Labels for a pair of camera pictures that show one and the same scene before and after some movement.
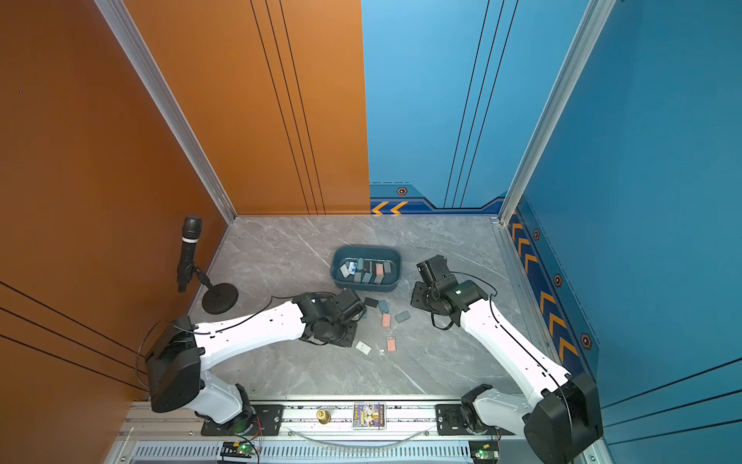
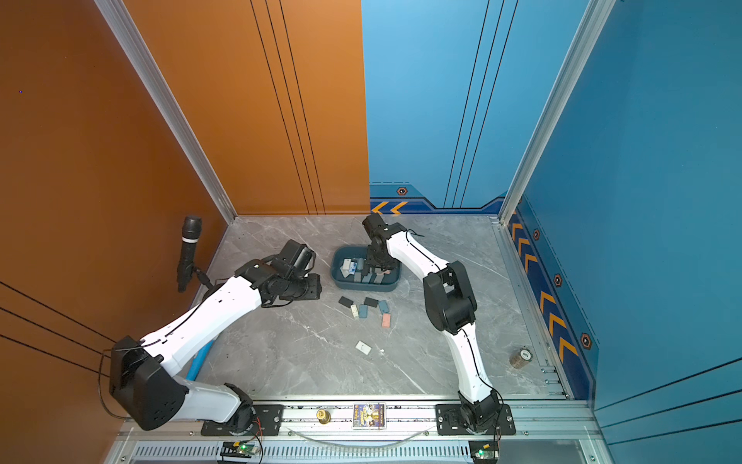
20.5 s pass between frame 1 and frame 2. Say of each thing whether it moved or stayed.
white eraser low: stayed
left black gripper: moved
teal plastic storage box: stayed
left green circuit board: stayed
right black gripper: moved
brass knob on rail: stayed
